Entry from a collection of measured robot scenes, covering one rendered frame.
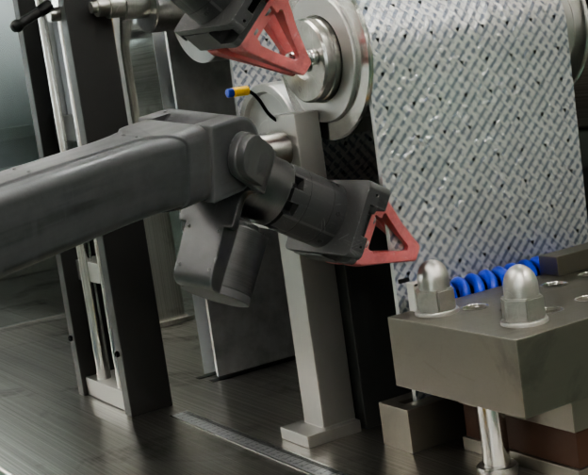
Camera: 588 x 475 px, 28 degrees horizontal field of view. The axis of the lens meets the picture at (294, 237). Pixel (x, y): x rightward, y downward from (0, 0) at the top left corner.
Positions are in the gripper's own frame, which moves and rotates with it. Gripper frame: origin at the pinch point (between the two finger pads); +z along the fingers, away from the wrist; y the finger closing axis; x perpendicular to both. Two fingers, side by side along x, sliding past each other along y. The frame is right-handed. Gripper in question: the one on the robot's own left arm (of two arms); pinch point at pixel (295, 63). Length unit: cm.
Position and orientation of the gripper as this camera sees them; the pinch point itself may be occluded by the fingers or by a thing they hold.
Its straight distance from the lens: 103.4
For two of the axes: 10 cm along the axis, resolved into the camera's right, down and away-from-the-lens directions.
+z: 6.9, 5.4, 4.9
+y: 5.3, 0.8, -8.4
